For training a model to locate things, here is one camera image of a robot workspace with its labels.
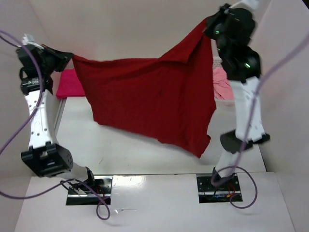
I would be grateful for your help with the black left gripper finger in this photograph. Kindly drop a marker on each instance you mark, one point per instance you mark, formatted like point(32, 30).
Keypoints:
point(59, 54)
point(61, 65)

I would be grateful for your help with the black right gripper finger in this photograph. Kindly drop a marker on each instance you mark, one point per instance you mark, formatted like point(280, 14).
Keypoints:
point(217, 18)
point(211, 33)

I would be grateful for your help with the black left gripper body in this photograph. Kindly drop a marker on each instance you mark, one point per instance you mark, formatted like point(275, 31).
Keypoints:
point(49, 61)

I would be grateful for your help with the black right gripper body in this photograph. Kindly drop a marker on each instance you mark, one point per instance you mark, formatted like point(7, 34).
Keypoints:
point(221, 39)

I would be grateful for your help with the magenta t shirt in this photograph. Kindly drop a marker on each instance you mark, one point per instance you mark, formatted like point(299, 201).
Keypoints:
point(69, 85)

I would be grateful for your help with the dark red t shirt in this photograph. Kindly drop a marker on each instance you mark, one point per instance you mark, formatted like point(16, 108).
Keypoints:
point(170, 98)

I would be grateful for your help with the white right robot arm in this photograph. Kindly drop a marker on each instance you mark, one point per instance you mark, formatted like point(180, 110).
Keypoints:
point(243, 68)

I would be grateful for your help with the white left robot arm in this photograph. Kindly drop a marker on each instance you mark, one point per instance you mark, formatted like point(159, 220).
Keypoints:
point(45, 156)

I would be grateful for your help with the white perforated plastic basket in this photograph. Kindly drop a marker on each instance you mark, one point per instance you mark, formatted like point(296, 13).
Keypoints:
point(221, 103)

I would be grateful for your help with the light pink t shirt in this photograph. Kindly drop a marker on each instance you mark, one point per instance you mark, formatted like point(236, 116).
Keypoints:
point(222, 88)

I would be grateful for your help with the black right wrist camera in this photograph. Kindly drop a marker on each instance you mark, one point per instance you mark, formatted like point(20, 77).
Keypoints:
point(240, 16)

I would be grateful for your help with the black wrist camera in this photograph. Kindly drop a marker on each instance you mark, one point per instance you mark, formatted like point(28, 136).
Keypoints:
point(240, 16)
point(25, 59)

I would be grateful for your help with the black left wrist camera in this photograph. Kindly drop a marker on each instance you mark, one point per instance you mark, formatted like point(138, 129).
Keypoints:
point(25, 59)

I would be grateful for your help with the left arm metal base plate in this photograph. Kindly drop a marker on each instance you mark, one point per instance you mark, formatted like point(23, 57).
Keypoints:
point(103, 187)

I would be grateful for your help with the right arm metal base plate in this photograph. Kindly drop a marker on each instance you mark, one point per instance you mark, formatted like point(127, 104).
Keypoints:
point(207, 193)

